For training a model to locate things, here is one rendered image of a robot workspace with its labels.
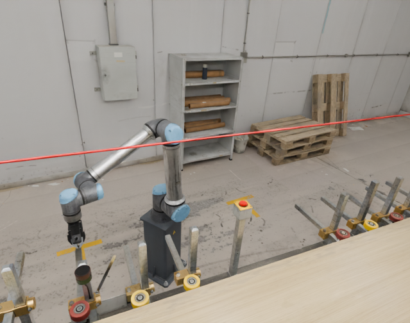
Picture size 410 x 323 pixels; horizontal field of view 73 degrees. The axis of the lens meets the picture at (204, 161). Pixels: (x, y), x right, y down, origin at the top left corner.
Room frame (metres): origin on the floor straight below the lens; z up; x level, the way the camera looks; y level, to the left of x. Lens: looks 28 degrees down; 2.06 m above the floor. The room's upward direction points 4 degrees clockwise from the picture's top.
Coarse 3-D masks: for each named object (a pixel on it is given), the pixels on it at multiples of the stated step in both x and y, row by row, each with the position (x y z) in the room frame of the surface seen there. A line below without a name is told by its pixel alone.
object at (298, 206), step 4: (296, 204) 1.70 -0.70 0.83; (296, 208) 1.68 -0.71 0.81; (300, 208) 1.65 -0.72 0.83; (304, 208) 1.66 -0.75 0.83; (300, 212) 1.64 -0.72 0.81; (304, 212) 1.61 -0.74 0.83; (308, 212) 1.61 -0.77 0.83; (308, 216) 1.57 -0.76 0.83; (312, 216) 1.57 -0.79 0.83; (312, 220) 1.53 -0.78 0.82; (316, 220) 1.52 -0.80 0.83; (316, 224) 1.50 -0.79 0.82; (320, 224) 1.49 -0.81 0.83; (320, 228) 1.46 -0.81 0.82; (328, 236) 1.40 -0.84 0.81; (332, 236) 1.37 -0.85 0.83; (332, 240) 1.36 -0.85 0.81; (336, 240) 1.34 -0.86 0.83
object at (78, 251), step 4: (80, 248) 1.11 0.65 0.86; (76, 252) 1.08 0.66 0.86; (80, 252) 1.09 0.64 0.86; (76, 256) 1.05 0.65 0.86; (80, 256) 1.06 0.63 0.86; (76, 260) 1.03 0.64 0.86; (80, 260) 1.03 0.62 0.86; (76, 264) 1.00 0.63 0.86; (76, 268) 0.98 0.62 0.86; (76, 284) 0.89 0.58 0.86; (76, 288) 0.86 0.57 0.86; (80, 288) 0.87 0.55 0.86; (76, 292) 0.84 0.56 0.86; (80, 292) 0.85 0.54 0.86; (80, 296) 0.83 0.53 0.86; (84, 320) 0.72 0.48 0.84
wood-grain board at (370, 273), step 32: (320, 256) 1.13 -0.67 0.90; (352, 256) 1.15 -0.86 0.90; (384, 256) 1.16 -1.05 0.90; (224, 288) 0.89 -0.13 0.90; (256, 288) 0.90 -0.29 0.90; (288, 288) 0.91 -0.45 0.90; (320, 288) 0.92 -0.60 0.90; (352, 288) 0.94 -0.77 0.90; (384, 288) 0.95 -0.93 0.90; (128, 320) 0.70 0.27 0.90; (160, 320) 0.71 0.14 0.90; (192, 320) 0.72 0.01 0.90; (224, 320) 0.73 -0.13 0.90; (256, 320) 0.74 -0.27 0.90; (288, 320) 0.75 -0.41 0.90; (320, 320) 0.76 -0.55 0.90; (352, 320) 0.77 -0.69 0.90; (384, 320) 0.78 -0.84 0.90
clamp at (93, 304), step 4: (96, 296) 0.82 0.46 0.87; (100, 296) 0.84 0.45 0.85; (72, 300) 0.80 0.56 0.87; (76, 300) 0.80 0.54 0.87; (80, 300) 0.80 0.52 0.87; (84, 300) 0.80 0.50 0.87; (96, 300) 0.81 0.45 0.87; (100, 300) 0.81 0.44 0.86; (68, 304) 0.78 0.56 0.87; (92, 304) 0.79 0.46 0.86; (96, 304) 0.80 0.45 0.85; (100, 304) 0.81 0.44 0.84; (68, 308) 0.76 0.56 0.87; (92, 308) 0.79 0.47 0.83
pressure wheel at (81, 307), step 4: (76, 304) 0.75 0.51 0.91; (80, 304) 0.76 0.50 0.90; (84, 304) 0.76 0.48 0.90; (88, 304) 0.76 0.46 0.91; (72, 308) 0.73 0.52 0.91; (76, 308) 0.74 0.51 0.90; (80, 308) 0.74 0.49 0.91; (84, 308) 0.74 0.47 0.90; (88, 308) 0.74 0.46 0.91; (72, 312) 0.72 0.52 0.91; (76, 312) 0.72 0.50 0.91; (80, 312) 0.72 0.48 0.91; (84, 312) 0.72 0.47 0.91; (88, 312) 0.73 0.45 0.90; (72, 316) 0.70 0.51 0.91; (76, 316) 0.70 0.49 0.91; (80, 316) 0.70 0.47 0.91; (84, 316) 0.71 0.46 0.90; (76, 320) 0.70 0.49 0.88; (80, 320) 0.70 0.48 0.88
